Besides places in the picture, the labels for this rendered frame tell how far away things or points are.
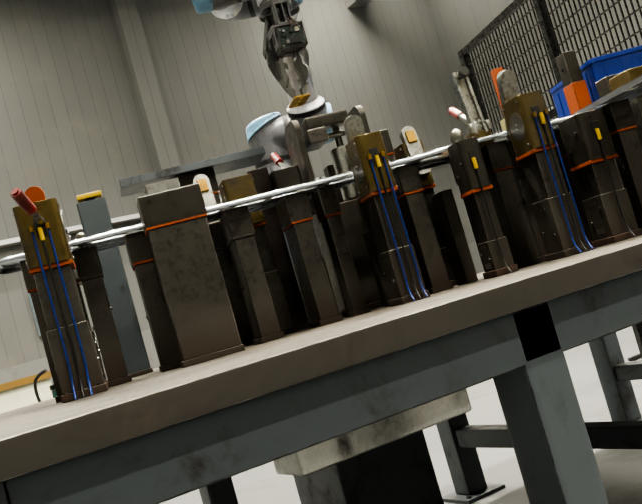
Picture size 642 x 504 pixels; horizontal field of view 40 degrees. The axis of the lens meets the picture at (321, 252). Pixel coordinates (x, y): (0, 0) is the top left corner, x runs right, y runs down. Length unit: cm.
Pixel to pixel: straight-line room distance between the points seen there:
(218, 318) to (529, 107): 76
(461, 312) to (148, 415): 43
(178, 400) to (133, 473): 9
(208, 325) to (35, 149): 1110
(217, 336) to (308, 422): 62
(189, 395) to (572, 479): 59
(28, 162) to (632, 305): 1155
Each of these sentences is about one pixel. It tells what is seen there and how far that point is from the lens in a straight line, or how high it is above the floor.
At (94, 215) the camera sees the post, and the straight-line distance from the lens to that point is 219.
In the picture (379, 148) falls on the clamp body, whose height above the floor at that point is 101.
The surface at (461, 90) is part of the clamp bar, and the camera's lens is 227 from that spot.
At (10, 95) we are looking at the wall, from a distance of 1288.
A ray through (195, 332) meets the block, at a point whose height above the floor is 76.
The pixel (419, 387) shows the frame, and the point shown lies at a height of 60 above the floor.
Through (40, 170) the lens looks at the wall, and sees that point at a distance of 1262.
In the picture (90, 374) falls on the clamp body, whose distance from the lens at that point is 163.
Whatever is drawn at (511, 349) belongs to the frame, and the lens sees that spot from 126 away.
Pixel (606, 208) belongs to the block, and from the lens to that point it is 193.
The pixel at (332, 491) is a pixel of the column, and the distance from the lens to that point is 252.
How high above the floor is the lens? 74
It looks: 3 degrees up
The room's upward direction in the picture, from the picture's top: 16 degrees counter-clockwise
